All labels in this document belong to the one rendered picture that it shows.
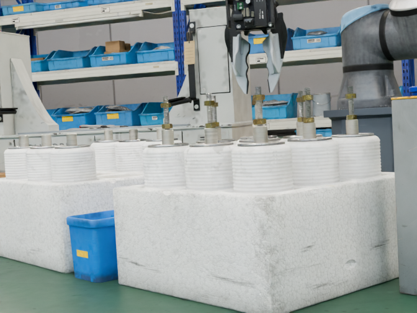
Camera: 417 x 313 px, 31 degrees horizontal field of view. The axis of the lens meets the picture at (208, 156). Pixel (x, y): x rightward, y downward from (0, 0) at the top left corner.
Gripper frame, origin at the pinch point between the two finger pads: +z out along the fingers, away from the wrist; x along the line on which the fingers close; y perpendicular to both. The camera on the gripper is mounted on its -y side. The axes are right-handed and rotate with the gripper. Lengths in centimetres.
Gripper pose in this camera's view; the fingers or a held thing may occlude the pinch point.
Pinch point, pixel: (258, 84)
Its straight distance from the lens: 118.6
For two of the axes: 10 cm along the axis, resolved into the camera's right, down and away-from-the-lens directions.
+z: 0.6, 10.0, 0.5
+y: -1.8, 0.6, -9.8
